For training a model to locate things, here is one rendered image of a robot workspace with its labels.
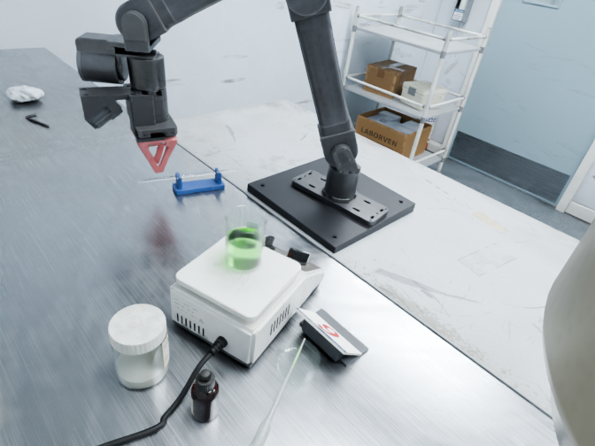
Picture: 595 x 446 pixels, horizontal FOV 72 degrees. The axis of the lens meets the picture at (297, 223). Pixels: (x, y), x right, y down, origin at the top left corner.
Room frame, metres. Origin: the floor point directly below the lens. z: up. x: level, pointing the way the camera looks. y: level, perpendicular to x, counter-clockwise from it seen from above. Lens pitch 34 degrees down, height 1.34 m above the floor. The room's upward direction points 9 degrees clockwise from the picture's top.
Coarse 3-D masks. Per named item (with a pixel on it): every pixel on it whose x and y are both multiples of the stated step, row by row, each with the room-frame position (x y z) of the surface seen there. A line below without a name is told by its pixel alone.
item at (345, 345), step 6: (306, 312) 0.40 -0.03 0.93; (312, 312) 0.41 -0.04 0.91; (312, 318) 0.39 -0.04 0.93; (318, 318) 0.40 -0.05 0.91; (318, 324) 0.38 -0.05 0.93; (324, 324) 0.39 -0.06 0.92; (324, 330) 0.36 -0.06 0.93; (330, 330) 0.38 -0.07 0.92; (330, 336) 0.35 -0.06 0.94; (336, 336) 0.37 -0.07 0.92; (342, 342) 0.36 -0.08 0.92; (348, 342) 0.37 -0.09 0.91; (348, 348) 0.35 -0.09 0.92
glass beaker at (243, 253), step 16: (240, 208) 0.43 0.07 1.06; (256, 208) 0.44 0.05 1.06; (240, 224) 0.43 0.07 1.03; (256, 224) 0.43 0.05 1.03; (240, 240) 0.39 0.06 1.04; (256, 240) 0.39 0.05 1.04; (224, 256) 0.40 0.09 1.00; (240, 256) 0.39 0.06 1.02; (256, 256) 0.39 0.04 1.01; (240, 272) 0.39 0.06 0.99
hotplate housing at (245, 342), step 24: (288, 288) 0.39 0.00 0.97; (312, 288) 0.45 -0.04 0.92; (192, 312) 0.35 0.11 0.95; (216, 312) 0.34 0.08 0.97; (264, 312) 0.35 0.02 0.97; (288, 312) 0.39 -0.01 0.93; (216, 336) 0.33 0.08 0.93; (240, 336) 0.32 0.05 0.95; (264, 336) 0.33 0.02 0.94; (240, 360) 0.32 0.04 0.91
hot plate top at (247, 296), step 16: (224, 240) 0.45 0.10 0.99; (208, 256) 0.41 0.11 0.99; (272, 256) 0.43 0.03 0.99; (192, 272) 0.38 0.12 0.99; (208, 272) 0.38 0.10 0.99; (224, 272) 0.39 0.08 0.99; (256, 272) 0.39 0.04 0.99; (272, 272) 0.40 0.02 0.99; (288, 272) 0.40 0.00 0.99; (192, 288) 0.35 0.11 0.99; (208, 288) 0.35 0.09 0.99; (224, 288) 0.36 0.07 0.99; (240, 288) 0.36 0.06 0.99; (256, 288) 0.36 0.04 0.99; (272, 288) 0.37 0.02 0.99; (224, 304) 0.33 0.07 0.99; (240, 304) 0.34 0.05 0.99; (256, 304) 0.34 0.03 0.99
